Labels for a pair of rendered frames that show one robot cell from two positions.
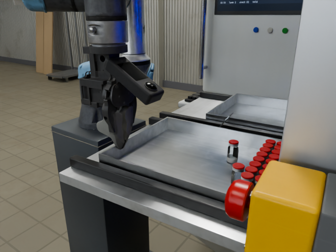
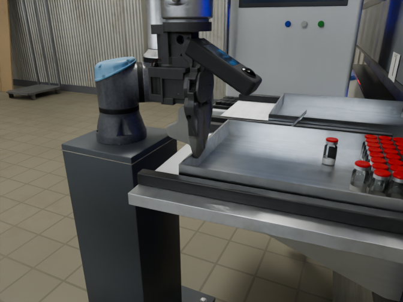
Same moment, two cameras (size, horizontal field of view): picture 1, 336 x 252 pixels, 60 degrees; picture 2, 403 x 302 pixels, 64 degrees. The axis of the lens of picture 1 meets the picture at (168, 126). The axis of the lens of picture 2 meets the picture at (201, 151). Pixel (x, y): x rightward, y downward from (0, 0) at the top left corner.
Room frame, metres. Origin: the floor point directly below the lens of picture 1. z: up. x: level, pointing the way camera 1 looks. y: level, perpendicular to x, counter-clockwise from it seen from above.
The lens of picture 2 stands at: (0.07, 0.18, 1.12)
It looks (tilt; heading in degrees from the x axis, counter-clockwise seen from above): 22 degrees down; 350
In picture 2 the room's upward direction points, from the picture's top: straight up
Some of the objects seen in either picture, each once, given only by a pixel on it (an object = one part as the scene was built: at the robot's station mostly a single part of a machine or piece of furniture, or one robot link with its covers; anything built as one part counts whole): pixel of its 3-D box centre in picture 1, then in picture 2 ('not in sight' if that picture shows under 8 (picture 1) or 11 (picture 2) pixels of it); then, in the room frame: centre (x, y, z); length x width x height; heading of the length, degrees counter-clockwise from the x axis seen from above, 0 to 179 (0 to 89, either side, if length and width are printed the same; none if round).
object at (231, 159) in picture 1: (232, 152); (330, 151); (0.55, -0.13, 0.90); 0.02 x 0.02 x 0.04
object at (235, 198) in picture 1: (245, 201); not in sight; (0.25, -0.08, 0.99); 0.04 x 0.04 x 0.04; 59
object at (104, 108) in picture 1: (112, 110); (194, 107); (0.54, 0.11, 1.00); 0.05 x 0.02 x 0.09; 149
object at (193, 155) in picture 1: (204, 156); (300, 159); (0.54, -0.08, 0.90); 0.34 x 0.26 x 0.04; 59
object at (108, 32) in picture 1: (106, 34); (186, 6); (0.57, 0.11, 1.14); 0.08 x 0.08 x 0.05
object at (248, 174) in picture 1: (259, 166); (372, 165); (0.48, -0.17, 0.90); 0.18 x 0.02 x 0.05; 149
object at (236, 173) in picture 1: (237, 176); (359, 177); (0.44, -0.12, 0.90); 0.02 x 0.02 x 0.05
